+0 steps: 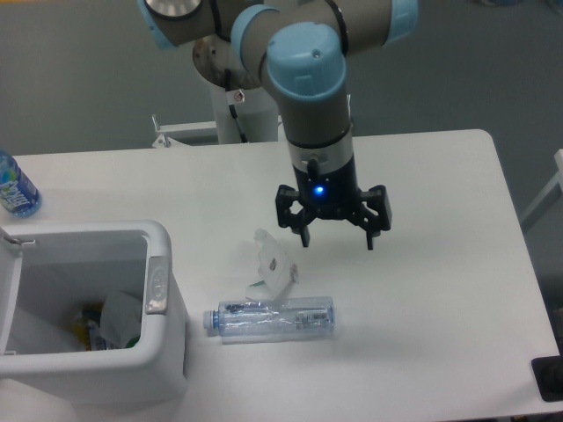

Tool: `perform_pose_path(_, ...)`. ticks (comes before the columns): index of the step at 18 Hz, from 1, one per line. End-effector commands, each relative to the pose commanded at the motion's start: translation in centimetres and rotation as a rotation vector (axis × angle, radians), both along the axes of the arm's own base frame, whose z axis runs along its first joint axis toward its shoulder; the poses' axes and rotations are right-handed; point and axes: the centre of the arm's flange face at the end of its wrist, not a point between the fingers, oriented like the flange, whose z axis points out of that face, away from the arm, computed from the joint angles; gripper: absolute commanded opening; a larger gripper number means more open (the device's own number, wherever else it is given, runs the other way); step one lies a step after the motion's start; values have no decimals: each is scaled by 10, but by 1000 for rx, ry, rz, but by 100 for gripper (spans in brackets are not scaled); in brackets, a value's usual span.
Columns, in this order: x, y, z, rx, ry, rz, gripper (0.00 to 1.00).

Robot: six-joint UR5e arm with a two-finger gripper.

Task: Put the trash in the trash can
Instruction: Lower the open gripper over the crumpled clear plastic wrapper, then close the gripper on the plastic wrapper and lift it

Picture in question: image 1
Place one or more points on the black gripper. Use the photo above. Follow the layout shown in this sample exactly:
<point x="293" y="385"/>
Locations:
<point x="333" y="196"/>

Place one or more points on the white plastic packaging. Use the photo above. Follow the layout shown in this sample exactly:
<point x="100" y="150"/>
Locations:
<point x="276" y="270"/>

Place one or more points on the clear plastic bottle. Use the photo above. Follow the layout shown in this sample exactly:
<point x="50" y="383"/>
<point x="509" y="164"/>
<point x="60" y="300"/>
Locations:
<point x="256" y="321"/>

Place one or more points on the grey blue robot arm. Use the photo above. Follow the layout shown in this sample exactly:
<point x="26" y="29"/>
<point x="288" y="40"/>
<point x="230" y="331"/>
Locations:
<point x="299" y="56"/>

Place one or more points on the white crumpled paper trash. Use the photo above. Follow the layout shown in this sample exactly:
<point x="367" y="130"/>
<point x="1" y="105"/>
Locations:
<point x="121" y="319"/>

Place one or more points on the white plastic trash can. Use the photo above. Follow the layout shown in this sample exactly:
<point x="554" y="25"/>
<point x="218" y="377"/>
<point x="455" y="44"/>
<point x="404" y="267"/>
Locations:
<point x="50" y="271"/>

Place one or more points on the blue labelled water bottle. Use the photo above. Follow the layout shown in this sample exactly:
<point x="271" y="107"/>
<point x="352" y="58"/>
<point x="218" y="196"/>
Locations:
<point x="19" y="195"/>

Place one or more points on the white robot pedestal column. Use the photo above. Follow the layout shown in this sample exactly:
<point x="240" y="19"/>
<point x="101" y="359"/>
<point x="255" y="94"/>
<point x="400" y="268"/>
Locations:
<point x="234" y="91"/>

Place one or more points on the white metal table frame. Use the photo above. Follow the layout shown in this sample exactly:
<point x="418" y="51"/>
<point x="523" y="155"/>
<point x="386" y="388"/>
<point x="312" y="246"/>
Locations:
<point x="209" y="133"/>

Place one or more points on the white frame at right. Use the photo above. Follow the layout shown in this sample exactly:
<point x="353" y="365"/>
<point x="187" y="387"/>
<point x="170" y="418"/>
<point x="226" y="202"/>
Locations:
<point x="545" y="198"/>

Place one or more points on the black table clamp mount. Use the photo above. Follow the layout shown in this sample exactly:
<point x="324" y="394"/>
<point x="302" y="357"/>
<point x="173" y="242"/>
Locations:
<point x="548" y="374"/>

